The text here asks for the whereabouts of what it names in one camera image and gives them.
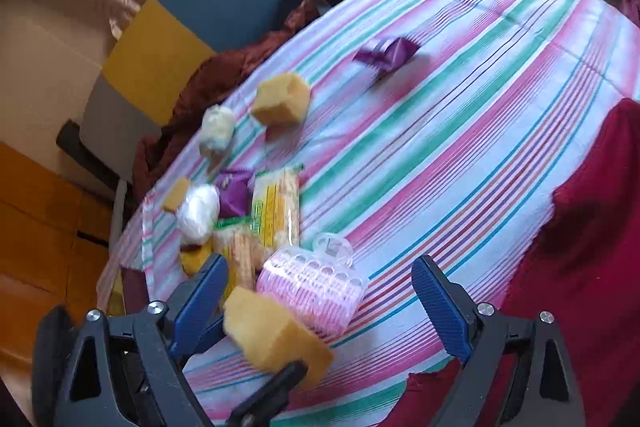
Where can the white bagged ball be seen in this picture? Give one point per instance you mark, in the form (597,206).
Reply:
(217,127)

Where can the purple snack packet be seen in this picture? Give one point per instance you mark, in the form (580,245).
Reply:
(387,54)

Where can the dark red blanket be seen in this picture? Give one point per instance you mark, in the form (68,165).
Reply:
(590,232)

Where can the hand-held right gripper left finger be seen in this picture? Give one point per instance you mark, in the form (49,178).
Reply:
(200,302)

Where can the flat yellow sponge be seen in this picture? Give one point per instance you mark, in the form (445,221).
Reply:
(196,259)

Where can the purple foil packet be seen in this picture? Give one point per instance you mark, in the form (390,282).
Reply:
(234,192)

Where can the yellow sponge cube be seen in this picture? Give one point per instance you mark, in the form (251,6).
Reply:
(280,99)

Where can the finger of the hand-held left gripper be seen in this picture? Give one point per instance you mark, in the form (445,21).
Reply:
(270,394)

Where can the orange wooden cabinet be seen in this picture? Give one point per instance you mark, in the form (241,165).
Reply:
(45,257)

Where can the small yellow sponge piece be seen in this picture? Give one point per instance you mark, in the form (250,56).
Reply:
(176,194)

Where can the maroon cloth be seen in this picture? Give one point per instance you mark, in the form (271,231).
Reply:
(220,82)

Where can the striped tablecloth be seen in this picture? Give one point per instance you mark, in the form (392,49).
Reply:
(450,132)

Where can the clear snack packet yellow label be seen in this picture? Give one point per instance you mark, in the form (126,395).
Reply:
(275,207)

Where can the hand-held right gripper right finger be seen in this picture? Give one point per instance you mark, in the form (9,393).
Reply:
(440,307)

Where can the white plastic bag bundle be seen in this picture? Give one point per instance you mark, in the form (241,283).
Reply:
(199,212)

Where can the pink plastic basket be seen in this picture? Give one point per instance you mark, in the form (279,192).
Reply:
(312,287)

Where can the clear cracker packet green trim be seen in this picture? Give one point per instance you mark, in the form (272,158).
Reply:
(240,257)

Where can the large yellow sponge block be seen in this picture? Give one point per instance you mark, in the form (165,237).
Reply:
(270,332)

